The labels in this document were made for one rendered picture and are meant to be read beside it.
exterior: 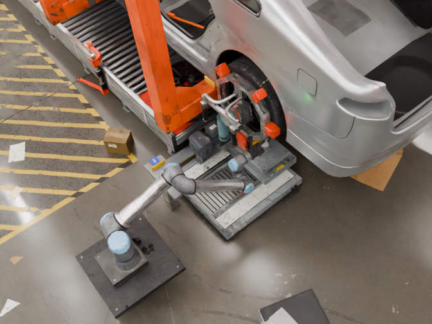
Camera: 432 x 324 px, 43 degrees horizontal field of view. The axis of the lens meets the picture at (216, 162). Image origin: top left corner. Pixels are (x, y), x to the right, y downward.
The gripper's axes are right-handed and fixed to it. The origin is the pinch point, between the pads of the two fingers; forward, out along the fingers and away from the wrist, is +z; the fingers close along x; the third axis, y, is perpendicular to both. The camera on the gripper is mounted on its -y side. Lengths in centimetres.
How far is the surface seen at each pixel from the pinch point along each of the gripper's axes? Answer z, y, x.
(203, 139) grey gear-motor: -26, -18, -51
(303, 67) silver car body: 3, -43, 87
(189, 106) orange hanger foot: -25, -48, -43
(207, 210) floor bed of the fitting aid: -56, 33, -49
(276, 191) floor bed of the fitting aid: -2, 49, -30
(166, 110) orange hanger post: -46, -56, -35
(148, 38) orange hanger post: -47, -107, 16
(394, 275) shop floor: 15, 133, 43
